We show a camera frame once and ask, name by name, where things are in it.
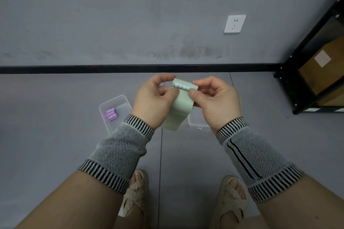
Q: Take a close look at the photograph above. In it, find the black baseboard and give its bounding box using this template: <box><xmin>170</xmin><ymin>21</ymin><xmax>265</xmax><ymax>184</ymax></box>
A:
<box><xmin>0</xmin><ymin>64</ymin><xmax>286</xmax><ymax>74</ymax></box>

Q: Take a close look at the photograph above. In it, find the brown cardboard box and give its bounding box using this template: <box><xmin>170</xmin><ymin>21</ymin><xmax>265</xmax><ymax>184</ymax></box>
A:
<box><xmin>298</xmin><ymin>36</ymin><xmax>344</xmax><ymax>107</ymax></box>

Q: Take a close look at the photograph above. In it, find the grey knitted wrist sleeve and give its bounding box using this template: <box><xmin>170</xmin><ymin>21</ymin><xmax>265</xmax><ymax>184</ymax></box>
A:
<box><xmin>78</xmin><ymin>114</ymin><xmax>155</xmax><ymax>195</ymax></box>
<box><xmin>216</xmin><ymin>117</ymin><xmax>305</xmax><ymax>203</ymax></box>

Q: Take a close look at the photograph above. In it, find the person's right hand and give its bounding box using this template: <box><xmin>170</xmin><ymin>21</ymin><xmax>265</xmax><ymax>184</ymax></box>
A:
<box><xmin>189</xmin><ymin>76</ymin><xmax>242</xmax><ymax>135</ymax></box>

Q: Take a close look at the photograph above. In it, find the person's left forearm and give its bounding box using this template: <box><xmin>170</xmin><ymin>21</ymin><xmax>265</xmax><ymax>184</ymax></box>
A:
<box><xmin>15</xmin><ymin>114</ymin><xmax>155</xmax><ymax>229</ymax></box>

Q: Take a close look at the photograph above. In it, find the clear plastic box lid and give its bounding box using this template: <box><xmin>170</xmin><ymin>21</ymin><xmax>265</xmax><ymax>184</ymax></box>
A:
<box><xmin>188</xmin><ymin>105</ymin><xmax>211</xmax><ymax>131</ymax></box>

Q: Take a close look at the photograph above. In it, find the white label on box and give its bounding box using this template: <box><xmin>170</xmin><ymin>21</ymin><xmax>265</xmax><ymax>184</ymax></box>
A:
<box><xmin>314</xmin><ymin>50</ymin><xmax>332</xmax><ymax>67</ymax></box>

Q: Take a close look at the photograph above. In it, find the black metal shelf rack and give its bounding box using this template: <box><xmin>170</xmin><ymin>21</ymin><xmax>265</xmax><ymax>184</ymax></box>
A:
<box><xmin>273</xmin><ymin>0</ymin><xmax>344</xmax><ymax>115</ymax></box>

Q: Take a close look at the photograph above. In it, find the clear plastic storage box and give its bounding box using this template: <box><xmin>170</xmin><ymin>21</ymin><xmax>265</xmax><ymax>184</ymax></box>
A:
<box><xmin>99</xmin><ymin>95</ymin><xmax>133</xmax><ymax>136</ymax></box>

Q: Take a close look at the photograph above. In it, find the white wall socket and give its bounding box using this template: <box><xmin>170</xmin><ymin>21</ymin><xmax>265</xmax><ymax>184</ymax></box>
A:
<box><xmin>224</xmin><ymin>15</ymin><xmax>247</xmax><ymax>34</ymax></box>

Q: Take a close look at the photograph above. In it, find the person's right forearm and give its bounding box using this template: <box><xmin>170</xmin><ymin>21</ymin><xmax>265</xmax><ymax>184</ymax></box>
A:
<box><xmin>216</xmin><ymin>117</ymin><xmax>344</xmax><ymax>229</ymax></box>

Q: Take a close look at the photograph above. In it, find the person's left hand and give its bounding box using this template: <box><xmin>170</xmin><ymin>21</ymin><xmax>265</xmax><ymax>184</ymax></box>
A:
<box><xmin>131</xmin><ymin>74</ymin><xmax>179</xmax><ymax>130</ymax></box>

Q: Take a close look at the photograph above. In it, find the beige woven sandal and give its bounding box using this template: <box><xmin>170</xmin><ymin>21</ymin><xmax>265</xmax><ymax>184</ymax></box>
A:
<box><xmin>118</xmin><ymin>169</ymin><xmax>149</xmax><ymax>218</ymax></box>
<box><xmin>212</xmin><ymin>175</ymin><xmax>249</xmax><ymax>229</ymax></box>

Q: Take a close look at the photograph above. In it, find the green heart sticker strip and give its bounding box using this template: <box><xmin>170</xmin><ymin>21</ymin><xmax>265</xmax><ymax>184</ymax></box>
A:
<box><xmin>161</xmin><ymin>78</ymin><xmax>199</xmax><ymax>132</ymax></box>

